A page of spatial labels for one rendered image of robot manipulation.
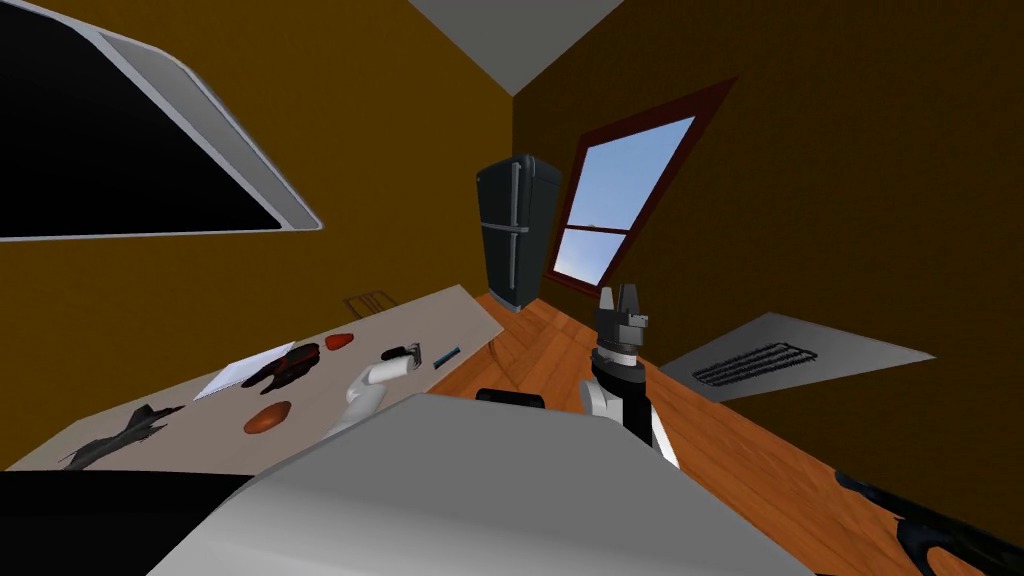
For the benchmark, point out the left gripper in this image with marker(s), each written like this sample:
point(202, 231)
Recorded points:
point(402, 353)

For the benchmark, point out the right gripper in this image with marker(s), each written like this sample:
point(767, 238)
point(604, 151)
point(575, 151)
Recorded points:
point(620, 330)

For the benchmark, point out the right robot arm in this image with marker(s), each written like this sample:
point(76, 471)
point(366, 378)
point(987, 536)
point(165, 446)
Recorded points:
point(620, 392)

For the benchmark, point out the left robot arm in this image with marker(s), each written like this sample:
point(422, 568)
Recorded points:
point(364, 396)

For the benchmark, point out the blue pen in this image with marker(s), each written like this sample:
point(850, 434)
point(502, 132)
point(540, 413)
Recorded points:
point(447, 358)

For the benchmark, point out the small red object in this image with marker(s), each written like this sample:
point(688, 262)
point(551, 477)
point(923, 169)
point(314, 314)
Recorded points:
point(339, 342)

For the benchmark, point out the red-framed window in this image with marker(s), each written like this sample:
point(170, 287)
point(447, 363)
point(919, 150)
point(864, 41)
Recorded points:
point(620, 200)

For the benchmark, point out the black and red object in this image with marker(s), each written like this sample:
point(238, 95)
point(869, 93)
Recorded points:
point(284, 366)

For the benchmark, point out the black refrigerator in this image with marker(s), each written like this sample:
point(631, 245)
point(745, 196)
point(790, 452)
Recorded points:
point(516, 232)

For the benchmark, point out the orange-brown oval object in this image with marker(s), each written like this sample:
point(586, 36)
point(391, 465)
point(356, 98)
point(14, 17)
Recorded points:
point(267, 418)

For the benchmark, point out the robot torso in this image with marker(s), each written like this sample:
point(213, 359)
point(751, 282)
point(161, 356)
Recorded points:
point(480, 496)

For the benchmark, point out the white paper sheet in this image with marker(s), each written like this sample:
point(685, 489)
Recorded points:
point(232, 374)

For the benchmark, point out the grey table with black rack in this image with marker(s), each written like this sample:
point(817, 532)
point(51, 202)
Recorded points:
point(800, 352)

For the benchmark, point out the beige table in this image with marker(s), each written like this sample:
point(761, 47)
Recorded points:
point(200, 436)

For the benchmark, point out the black toy plane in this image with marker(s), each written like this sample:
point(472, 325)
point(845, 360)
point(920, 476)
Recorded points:
point(120, 436)

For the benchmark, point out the large grey-framed dark window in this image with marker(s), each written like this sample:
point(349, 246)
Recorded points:
point(120, 144)

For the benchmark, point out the black curved object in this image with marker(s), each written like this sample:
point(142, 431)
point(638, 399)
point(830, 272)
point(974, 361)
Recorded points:
point(936, 528)

